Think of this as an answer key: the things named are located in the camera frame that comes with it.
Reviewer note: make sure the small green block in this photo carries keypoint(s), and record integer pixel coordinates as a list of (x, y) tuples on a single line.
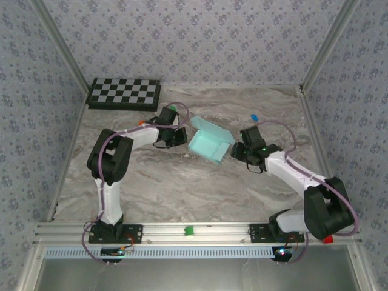
[(188, 230)]

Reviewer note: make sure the small blue toy piece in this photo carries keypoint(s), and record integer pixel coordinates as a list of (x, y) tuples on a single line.
[(254, 117)]

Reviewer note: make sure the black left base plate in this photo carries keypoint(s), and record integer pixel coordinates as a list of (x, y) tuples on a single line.
[(133, 233)]

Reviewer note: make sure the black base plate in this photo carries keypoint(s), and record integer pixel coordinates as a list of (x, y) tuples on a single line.
[(133, 233), (259, 233)]

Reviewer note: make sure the aluminium frame post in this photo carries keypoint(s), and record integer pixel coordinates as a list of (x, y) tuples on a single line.
[(63, 45), (326, 45)]

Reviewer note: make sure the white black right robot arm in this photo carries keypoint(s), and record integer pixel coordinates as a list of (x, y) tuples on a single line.
[(291, 169)]

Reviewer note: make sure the grey metal panel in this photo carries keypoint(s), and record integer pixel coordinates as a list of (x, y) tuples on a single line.
[(194, 276)]

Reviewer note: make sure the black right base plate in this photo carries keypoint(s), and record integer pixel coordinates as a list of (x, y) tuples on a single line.
[(259, 233)]

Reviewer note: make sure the red block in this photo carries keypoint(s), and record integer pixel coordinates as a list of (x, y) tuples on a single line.
[(328, 240)]

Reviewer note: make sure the long aluminium rail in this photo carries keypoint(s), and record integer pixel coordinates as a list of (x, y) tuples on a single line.
[(212, 235)]

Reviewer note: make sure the small green toy piece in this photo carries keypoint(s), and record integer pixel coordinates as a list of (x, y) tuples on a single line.
[(172, 107)]

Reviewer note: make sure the black grey checkerboard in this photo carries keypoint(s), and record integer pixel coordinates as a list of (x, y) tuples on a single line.
[(124, 92)]

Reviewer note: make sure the circuit board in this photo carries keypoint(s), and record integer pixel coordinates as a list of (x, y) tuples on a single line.
[(283, 252), (116, 251)]

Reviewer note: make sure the left circuit board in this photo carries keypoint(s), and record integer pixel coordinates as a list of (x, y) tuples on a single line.
[(116, 251)]

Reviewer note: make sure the right circuit board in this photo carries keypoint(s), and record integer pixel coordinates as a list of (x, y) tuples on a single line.
[(283, 252)]

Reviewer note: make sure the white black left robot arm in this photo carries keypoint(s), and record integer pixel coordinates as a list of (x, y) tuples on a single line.
[(110, 200)]

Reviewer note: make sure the light blue paper box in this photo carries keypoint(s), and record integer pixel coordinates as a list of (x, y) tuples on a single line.
[(209, 142)]

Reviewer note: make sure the aluminium side rail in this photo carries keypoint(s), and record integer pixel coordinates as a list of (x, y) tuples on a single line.
[(79, 119), (313, 121)]

